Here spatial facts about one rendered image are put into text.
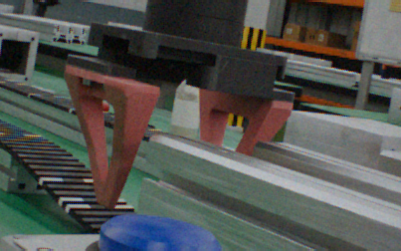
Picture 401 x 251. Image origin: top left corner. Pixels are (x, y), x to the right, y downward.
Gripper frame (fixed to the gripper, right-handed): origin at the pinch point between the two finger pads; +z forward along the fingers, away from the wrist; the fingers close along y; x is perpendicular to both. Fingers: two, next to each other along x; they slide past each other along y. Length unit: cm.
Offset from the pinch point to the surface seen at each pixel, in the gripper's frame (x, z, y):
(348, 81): 273, 0, 342
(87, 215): 4.9, 2.8, -1.8
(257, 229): -12.9, -1.8, -5.0
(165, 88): 203, 12, 155
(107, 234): -16.2, -2.8, -14.9
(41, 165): 12.2, 1.4, -1.4
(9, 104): 56, 3, 17
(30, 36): 89, -5, 36
